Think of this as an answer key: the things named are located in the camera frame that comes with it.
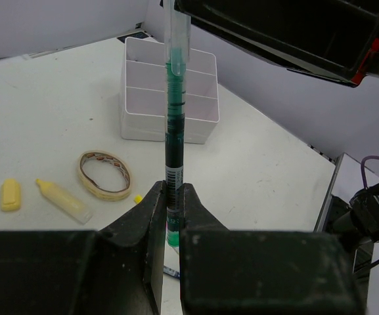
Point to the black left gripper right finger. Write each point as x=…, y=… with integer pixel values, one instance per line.
x=227, y=271

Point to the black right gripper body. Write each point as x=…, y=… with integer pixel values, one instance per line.
x=333, y=40

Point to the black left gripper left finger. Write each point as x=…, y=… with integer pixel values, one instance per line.
x=116, y=270

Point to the clear pen cap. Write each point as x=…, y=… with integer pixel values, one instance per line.
x=176, y=37

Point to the green pen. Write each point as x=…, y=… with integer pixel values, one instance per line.
x=174, y=150

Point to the blue pen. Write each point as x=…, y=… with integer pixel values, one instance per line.
x=171, y=272

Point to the yellow tipped white pen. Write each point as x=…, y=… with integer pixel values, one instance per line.
x=138, y=199

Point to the white divided organizer box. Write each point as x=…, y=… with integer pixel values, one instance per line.
x=145, y=93

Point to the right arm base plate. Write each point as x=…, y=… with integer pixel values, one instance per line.
x=356, y=225

